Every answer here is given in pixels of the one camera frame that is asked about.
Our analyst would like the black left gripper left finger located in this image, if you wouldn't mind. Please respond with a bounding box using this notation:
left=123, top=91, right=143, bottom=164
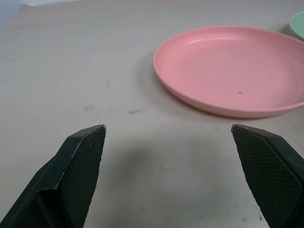
left=0, top=124, right=107, bottom=228

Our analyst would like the pink plastic plate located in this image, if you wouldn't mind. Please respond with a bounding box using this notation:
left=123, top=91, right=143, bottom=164
left=153, top=26, right=304, bottom=119

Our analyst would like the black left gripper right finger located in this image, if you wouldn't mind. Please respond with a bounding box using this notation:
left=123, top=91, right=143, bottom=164
left=231, top=123, right=304, bottom=228

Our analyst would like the green plastic plate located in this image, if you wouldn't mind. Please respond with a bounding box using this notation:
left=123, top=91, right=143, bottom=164
left=289, top=10, right=304, bottom=41

